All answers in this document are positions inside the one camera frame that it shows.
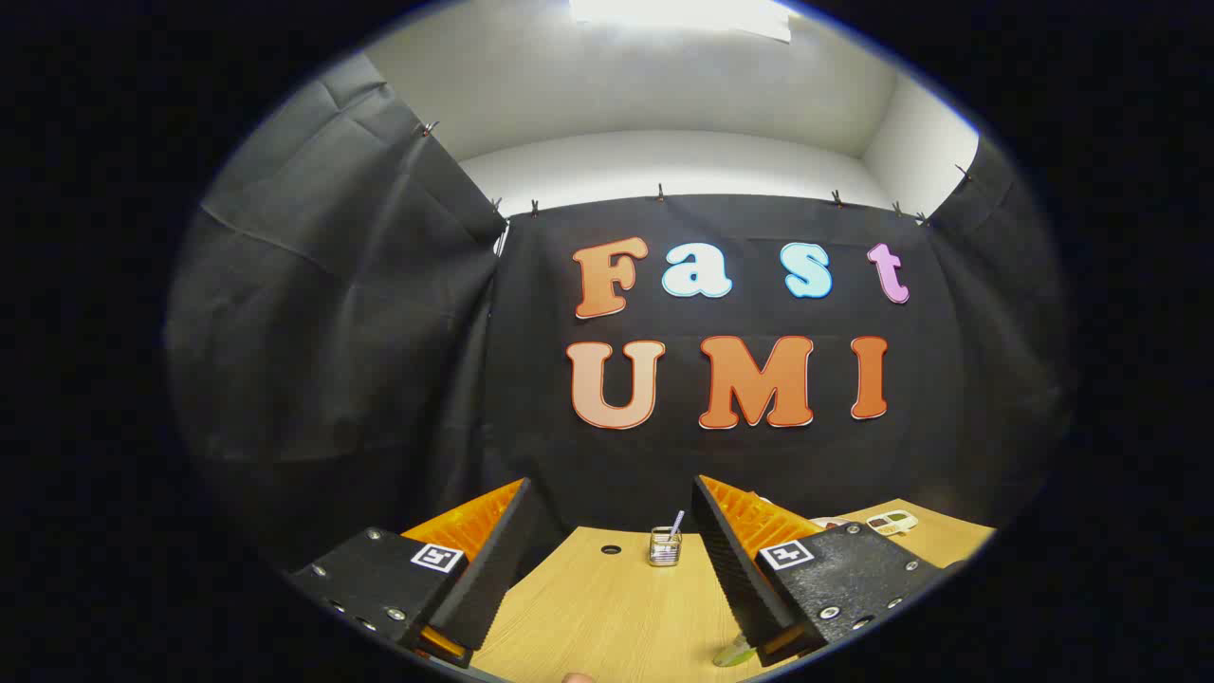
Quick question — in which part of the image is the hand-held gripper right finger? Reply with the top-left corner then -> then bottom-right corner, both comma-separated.
690,474 -> 949,667

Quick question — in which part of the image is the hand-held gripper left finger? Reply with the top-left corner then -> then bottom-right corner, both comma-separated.
285,477 -> 532,670

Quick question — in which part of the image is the wooden table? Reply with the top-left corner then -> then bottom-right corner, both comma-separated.
469,498 -> 997,683

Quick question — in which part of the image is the black backdrop cloth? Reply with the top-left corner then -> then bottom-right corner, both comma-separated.
166,52 -> 1073,570

